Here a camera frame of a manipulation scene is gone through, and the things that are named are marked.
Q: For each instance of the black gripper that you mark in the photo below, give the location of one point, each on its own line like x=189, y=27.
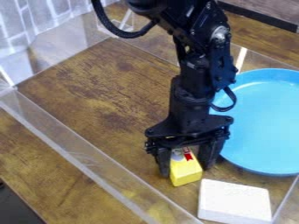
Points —
x=189, y=126

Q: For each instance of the yellow butter block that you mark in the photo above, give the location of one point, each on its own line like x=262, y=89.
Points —
x=186, y=169

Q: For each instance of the blue round tray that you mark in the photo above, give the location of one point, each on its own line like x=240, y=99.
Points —
x=264, y=144

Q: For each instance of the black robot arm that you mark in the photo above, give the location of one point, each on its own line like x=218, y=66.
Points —
x=200, y=27

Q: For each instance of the white speckled sponge block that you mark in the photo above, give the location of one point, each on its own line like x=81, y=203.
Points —
x=233, y=203

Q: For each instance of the dark wooden furniture edge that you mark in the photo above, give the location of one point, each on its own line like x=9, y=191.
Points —
x=280, y=13

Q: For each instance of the clear acrylic enclosure wall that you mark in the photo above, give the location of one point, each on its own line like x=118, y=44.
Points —
x=90, y=91

